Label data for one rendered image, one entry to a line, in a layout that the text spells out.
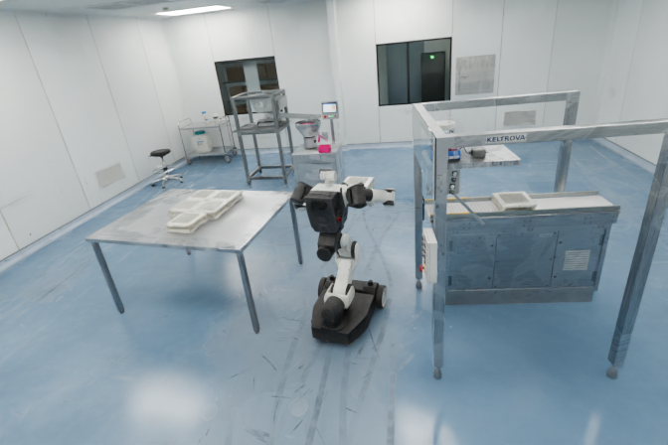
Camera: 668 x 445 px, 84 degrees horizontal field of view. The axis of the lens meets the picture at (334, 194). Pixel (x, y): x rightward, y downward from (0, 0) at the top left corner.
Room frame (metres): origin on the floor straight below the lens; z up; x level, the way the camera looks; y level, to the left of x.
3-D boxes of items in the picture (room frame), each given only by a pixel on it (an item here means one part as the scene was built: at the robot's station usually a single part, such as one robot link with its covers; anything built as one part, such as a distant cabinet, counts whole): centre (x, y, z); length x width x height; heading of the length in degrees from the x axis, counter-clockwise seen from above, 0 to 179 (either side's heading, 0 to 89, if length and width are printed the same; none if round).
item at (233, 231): (3.13, 1.26, 0.80); 1.50 x 1.10 x 0.04; 72
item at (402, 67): (7.36, -1.76, 1.43); 1.38 x 0.01 x 1.16; 78
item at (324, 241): (2.36, 0.06, 0.82); 0.28 x 0.13 x 0.18; 158
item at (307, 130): (5.22, 0.20, 0.95); 0.49 x 0.36 x 0.37; 78
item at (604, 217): (2.52, -1.38, 0.80); 1.30 x 0.29 x 0.10; 83
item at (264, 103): (5.84, 0.80, 0.75); 1.43 x 1.06 x 1.50; 78
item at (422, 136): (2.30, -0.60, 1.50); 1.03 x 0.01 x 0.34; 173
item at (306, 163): (5.16, 0.17, 0.38); 0.63 x 0.57 x 0.76; 78
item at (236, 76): (8.07, 1.54, 1.43); 1.32 x 0.01 x 1.11; 78
